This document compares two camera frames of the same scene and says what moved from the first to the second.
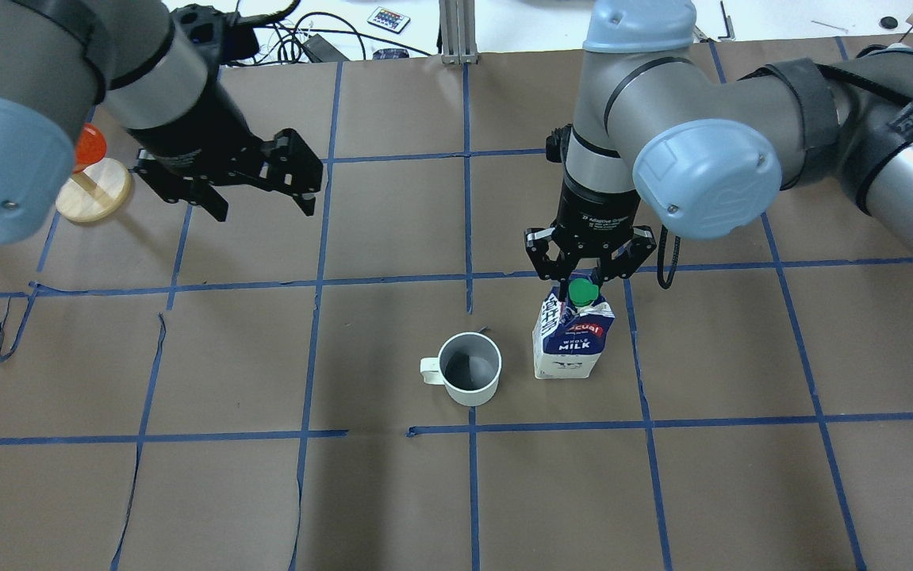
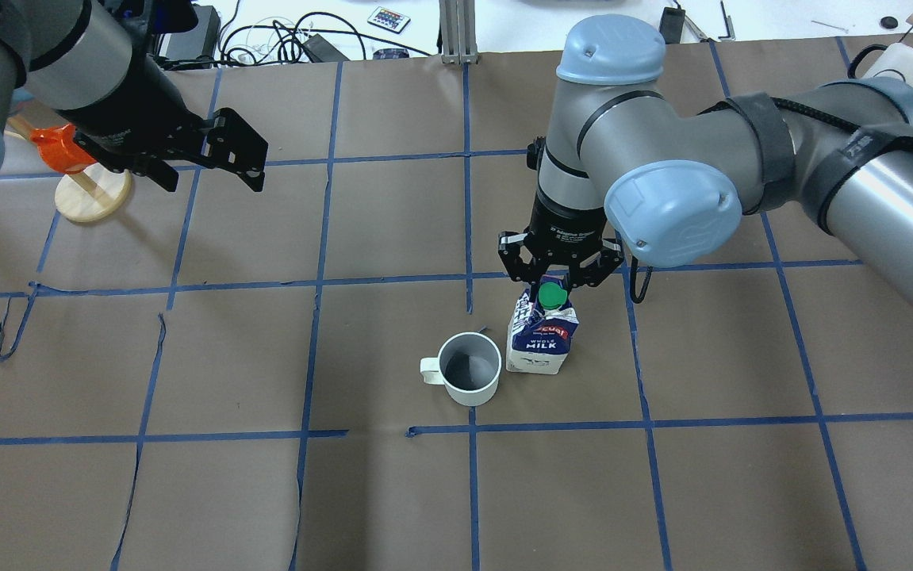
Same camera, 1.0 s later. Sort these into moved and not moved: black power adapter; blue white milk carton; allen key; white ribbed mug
Moved: blue white milk carton
Not moved: allen key; white ribbed mug; black power adapter
